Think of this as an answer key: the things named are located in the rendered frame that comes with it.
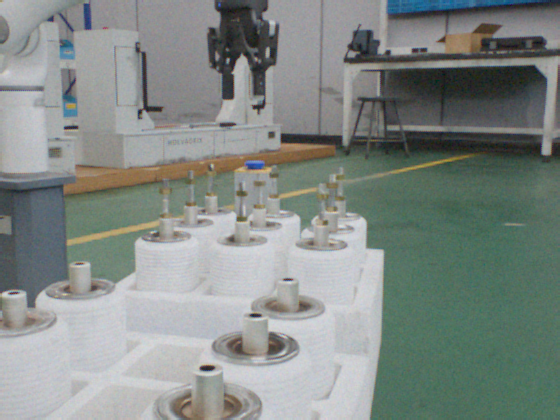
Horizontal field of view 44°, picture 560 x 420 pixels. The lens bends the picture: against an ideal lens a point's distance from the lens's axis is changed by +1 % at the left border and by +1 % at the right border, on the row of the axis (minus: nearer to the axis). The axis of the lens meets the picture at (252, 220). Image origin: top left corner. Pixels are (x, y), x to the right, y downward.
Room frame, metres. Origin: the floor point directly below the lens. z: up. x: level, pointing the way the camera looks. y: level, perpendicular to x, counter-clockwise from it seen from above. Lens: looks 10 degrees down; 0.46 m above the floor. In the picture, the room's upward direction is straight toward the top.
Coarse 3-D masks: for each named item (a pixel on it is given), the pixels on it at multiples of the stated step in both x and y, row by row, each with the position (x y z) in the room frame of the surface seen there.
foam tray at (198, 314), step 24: (288, 264) 1.15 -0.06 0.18; (360, 288) 0.99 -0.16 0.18; (144, 312) 0.95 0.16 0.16; (168, 312) 0.94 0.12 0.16; (192, 312) 0.93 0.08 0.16; (216, 312) 0.92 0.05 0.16; (240, 312) 0.91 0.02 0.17; (336, 312) 0.88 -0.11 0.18; (360, 312) 0.88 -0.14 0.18; (192, 336) 0.93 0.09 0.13; (216, 336) 0.92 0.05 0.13; (336, 336) 0.88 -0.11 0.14; (360, 336) 0.87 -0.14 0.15
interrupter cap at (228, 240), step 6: (252, 234) 1.02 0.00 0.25; (216, 240) 0.98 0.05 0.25; (222, 240) 0.99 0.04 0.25; (228, 240) 0.99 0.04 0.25; (252, 240) 1.00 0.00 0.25; (258, 240) 0.98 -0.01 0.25; (264, 240) 0.98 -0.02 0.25; (234, 246) 0.96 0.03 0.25; (240, 246) 0.95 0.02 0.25; (246, 246) 0.95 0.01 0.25
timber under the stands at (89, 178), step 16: (288, 144) 5.47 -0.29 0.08; (208, 160) 4.11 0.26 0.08; (224, 160) 4.18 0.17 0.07; (240, 160) 4.31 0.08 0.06; (256, 160) 4.46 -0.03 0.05; (272, 160) 4.61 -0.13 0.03; (288, 160) 4.77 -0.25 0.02; (80, 176) 3.28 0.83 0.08; (96, 176) 3.35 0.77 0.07; (112, 176) 3.43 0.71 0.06; (128, 176) 3.52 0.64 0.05; (144, 176) 3.62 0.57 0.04; (160, 176) 3.72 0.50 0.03; (176, 176) 3.82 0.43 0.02; (64, 192) 3.19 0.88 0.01; (80, 192) 3.26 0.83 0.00
